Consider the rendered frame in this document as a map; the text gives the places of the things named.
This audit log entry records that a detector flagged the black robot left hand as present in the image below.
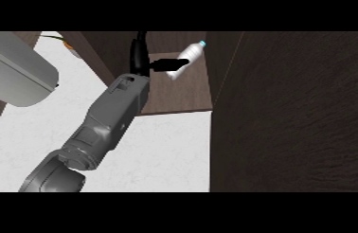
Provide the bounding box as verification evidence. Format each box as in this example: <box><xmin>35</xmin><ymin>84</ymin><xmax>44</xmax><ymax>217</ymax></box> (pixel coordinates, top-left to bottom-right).
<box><xmin>129</xmin><ymin>30</ymin><xmax>192</xmax><ymax>78</ymax></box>

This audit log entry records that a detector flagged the white water bottle blue cap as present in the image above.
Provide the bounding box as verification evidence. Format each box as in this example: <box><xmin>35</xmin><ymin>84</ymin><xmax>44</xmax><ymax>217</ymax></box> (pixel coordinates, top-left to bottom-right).
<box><xmin>165</xmin><ymin>40</ymin><xmax>208</xmax><ymax>81</ymax></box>

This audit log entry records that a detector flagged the dark wooden cabinet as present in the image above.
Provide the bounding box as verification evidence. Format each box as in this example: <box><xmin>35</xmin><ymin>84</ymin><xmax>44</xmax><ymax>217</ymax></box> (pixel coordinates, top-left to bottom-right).
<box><xmin>58</xmin><ymin>30</ymin><xmax>244</xmax><ymax>117</ymax></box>

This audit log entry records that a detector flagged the dark wooden cabinet door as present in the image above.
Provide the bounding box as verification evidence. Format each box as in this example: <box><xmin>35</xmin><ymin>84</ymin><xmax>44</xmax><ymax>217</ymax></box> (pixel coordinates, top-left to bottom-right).
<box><xmin>205</xmin><ymin>30</ymin><xmax>358</xmax><ymax>193</ymax></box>

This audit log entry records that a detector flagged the orange vegetable with green leaves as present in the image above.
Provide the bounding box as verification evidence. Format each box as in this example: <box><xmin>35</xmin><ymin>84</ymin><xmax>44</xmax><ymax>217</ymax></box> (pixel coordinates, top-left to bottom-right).
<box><xmin>38</xmin><ymin>33</ymin><xmax>84</xmax><ymax>59</ymax></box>

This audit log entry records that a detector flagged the pale grey rounded appliance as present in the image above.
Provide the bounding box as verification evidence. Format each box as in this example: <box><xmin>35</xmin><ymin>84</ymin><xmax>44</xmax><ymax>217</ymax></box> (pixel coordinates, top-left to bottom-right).
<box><xmin>0</xmin><ymin>31</ymin><xmax>62</xmax><ymax>108</ymax></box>

